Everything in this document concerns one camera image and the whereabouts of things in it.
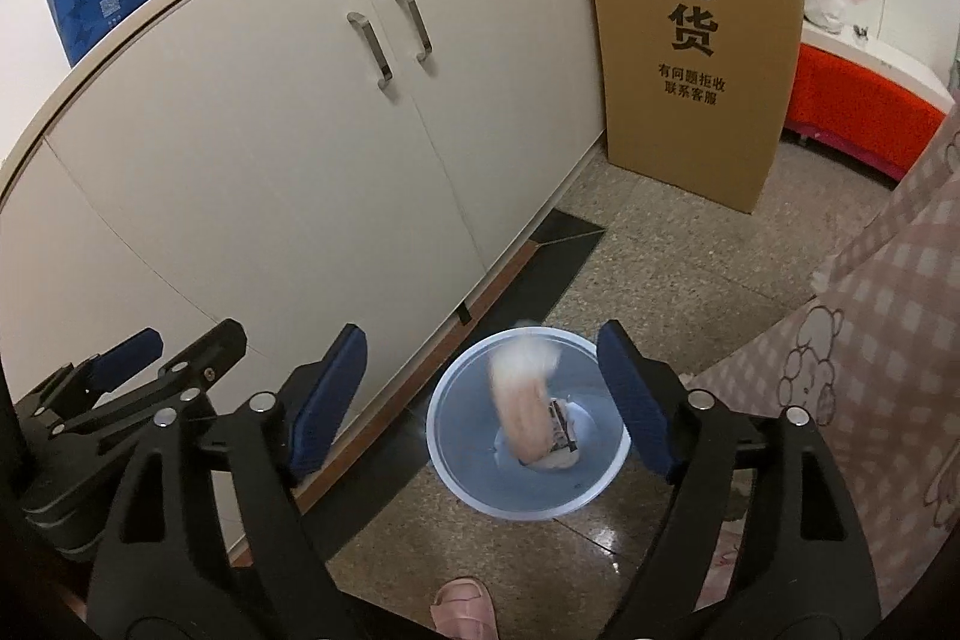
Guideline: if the peach snack bag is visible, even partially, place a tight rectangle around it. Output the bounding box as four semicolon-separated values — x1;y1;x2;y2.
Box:
488;330;579;471

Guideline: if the tall brown cardboard box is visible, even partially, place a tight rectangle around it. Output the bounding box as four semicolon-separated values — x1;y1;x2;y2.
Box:
594;0;804;213

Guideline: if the pink slipper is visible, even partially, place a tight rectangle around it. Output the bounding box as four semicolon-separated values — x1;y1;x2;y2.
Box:
430;576;500;640

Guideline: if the pink checkered tablecloth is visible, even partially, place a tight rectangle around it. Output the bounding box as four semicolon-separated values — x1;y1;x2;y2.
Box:
692;113;960;611

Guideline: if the red storage box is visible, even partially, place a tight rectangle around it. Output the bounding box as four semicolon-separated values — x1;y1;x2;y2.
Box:
784;23;955;181

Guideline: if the white low cabinet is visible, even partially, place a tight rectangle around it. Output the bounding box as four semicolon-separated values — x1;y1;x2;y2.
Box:
0;0;609;559

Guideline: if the light blue trash bin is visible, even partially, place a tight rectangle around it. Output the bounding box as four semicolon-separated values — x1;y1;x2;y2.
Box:
427;326;630;521

